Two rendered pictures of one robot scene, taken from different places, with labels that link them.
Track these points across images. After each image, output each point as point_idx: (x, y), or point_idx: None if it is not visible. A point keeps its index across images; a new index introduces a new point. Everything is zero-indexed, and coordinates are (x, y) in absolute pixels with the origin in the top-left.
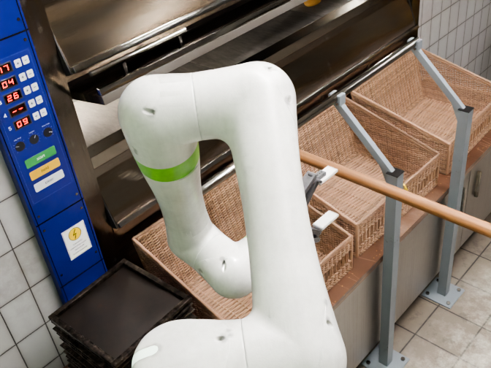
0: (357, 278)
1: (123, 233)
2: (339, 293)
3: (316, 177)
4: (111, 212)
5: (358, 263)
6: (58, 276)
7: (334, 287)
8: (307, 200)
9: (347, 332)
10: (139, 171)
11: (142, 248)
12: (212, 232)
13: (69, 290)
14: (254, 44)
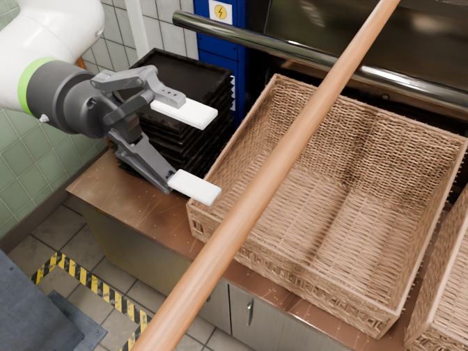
0: (360, 349)
1: (275, 63)
2: (324, 325)
3: (142, 85)
4: (267, 28)
5: (392, 348)
6: (198, 37)
7: (333, 317)
8: (123, 104)
9: None
10: (322, 16)
11: (266, 86)
12: (36, 12)
13: (203, 58)
14: None
